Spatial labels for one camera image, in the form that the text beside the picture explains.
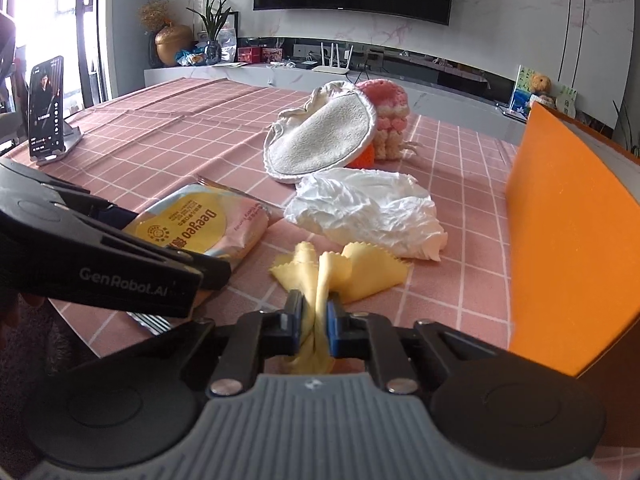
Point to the white crumpled plastic bag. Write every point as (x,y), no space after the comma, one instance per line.
(382,208)

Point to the golden round vase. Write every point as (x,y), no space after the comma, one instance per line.
(171,40)

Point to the grey phone stand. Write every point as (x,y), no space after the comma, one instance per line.
(65,145)

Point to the person's left hand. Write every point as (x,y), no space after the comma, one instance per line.
(10,304)

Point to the green plant in vase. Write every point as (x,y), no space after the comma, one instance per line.
(214,16)

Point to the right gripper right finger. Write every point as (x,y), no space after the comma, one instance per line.
(338,327)

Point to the smartphone on stand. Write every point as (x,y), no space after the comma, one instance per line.
(45,108)

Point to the orange cardboard box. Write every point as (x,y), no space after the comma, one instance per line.
(574,235)

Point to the pink knitted plush toy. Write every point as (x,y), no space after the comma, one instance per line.
(392,110)

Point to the yellow cleaning cloth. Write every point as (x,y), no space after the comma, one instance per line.
(359,271)

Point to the white round terry pouch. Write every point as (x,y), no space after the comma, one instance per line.
(331,129)

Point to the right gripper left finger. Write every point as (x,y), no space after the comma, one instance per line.
(292,321)

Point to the yellow wipes packet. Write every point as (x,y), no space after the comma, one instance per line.
(209,219)

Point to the white wifi router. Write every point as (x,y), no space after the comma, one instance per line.
(337,62)

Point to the small teddy bear on cabinet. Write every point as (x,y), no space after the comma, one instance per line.
(539,84)

